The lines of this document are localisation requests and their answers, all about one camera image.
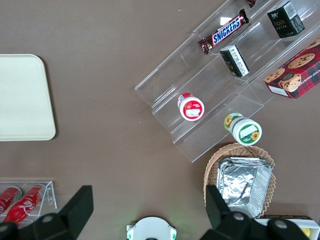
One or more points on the green sunflower yogurt cup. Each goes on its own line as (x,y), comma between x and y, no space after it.
(246,132)

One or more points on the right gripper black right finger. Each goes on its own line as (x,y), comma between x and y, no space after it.
(222,220)

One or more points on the red lidded yogurt cup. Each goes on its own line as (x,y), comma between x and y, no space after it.
(192,108)

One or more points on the cream plastic tray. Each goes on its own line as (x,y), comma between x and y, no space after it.
(22,97)

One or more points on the small black carton box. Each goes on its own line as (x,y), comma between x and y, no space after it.
(285,20)
(235,61)

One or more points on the aluminium foil tray stack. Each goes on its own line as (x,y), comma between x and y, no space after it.
(242,185)

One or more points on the red cola bottle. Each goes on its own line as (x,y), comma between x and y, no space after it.
(23,205)
(6,197)

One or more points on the clear acrylic stepped shelf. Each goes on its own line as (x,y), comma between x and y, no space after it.
(200,75)

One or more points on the yellow snack packet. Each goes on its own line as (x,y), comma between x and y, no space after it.
(306,232)

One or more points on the clear acrylic bottle rack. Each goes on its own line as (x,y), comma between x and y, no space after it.
(50,192)

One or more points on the light wicker basket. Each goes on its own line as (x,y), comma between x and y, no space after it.
(212,167)

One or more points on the Snickers chocolate bar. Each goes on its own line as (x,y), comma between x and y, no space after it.
(251,2)
(225,31)

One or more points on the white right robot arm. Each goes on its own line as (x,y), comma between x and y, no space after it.
(151,228)

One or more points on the red plaid cookie box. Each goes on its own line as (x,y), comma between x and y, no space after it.
(297,72)

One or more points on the white snack bin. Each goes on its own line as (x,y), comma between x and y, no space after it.
(287,217)

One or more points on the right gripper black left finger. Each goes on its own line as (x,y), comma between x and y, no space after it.
(72,215)

